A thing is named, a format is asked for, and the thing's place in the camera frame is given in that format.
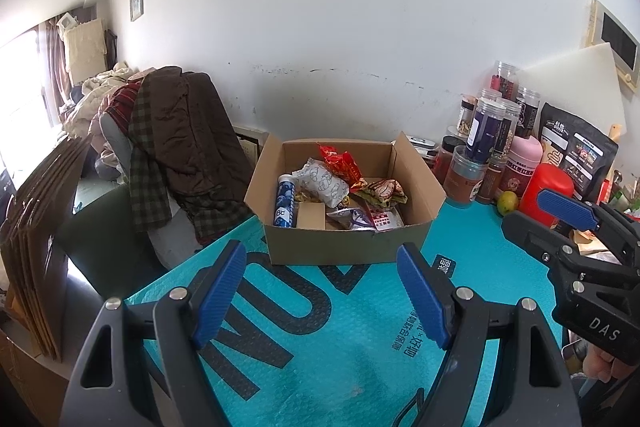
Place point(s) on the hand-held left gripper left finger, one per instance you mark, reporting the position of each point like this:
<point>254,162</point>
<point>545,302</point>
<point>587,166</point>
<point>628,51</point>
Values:
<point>220,292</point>

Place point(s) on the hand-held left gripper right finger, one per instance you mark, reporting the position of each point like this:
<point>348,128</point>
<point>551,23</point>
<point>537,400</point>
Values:
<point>420,292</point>

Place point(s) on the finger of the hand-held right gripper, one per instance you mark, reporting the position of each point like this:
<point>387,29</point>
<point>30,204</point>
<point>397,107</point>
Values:
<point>570,208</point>
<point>535,239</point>

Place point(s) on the red and white snack packet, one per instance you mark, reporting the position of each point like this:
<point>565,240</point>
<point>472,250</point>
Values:
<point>385,217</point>

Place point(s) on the green brown snack packet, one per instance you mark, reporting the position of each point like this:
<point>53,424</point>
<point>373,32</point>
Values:
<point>382,193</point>

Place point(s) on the blue tablet tube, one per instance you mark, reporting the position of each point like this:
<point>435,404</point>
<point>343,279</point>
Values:
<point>286,202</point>

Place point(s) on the white bread packet with drawings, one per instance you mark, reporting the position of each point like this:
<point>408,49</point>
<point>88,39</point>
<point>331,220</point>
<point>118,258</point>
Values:
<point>322,182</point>

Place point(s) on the person's right hand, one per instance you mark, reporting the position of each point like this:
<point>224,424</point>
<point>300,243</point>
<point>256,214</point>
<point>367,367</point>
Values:
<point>602,364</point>

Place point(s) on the red canister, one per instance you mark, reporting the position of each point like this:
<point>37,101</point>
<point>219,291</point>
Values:
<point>542,187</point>

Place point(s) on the small black card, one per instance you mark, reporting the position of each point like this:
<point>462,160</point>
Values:
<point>443,266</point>

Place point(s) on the green fruit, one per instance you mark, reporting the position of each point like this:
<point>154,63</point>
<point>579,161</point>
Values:
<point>506,202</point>

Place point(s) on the black printed pouch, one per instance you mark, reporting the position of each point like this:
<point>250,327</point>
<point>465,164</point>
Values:
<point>580,147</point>

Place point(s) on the pink canister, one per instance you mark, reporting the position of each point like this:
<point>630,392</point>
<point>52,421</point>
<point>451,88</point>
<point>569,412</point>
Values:
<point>522,167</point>

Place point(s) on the red brown spice jar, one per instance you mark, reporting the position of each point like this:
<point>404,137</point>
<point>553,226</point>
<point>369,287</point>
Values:
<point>489,184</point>

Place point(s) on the wide jar of brown powder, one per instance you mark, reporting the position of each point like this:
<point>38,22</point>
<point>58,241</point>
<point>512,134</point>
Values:
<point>465,179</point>

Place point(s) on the teal bubble mat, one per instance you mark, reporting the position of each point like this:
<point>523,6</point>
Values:
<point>340,347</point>

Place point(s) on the plastic jar of nuts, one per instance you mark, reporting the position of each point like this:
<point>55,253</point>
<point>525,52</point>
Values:
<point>509,127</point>

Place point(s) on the purple and white packet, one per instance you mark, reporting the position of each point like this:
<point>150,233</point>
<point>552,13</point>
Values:
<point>350,218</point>

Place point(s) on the grey chair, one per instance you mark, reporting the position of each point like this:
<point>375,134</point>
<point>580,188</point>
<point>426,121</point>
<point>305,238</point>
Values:
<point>140,227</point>

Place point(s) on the dark label plastic jar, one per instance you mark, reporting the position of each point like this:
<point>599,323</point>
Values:
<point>527,114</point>

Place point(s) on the purple label plastic jar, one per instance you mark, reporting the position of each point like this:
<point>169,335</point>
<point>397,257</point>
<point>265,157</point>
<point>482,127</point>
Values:
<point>485,132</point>

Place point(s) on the white foam board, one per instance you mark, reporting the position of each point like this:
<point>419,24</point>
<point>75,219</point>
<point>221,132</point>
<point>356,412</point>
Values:
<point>580,92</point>

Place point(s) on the small inner cardboard box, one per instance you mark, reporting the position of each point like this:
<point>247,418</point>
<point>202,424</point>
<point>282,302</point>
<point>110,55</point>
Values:
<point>310,216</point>

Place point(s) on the small dark lid jar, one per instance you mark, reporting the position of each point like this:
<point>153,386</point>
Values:
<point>445,162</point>

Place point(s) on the dark green chair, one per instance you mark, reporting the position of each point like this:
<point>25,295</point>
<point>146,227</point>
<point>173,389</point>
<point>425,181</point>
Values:
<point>100,247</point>

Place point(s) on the small jar of mixed nuts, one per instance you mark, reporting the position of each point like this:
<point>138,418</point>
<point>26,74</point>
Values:
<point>467,117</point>

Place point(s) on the tall jar of red fruit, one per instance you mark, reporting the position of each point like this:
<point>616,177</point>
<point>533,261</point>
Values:
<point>505,79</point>

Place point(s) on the green plaid cloth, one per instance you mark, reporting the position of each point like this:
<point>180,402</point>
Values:
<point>145,167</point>

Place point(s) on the silver flat device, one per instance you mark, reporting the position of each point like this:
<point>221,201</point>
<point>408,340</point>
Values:
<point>422,146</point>

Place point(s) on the framed black board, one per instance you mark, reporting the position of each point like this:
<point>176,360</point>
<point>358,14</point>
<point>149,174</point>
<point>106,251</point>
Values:
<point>617,42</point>

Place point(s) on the stack of flat cardboard sheets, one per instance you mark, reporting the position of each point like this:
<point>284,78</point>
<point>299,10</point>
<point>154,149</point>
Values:
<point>40,247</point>

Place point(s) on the red striped cloth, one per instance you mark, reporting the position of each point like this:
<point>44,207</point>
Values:
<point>122,107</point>

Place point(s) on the pile of cream bedding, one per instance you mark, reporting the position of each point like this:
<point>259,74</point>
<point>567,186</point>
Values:
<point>95,107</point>

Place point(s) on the cream lace cloth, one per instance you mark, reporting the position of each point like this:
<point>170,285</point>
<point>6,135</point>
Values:
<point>85,52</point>

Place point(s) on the brown curtain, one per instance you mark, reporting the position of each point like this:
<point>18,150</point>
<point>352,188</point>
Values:
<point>52,72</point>

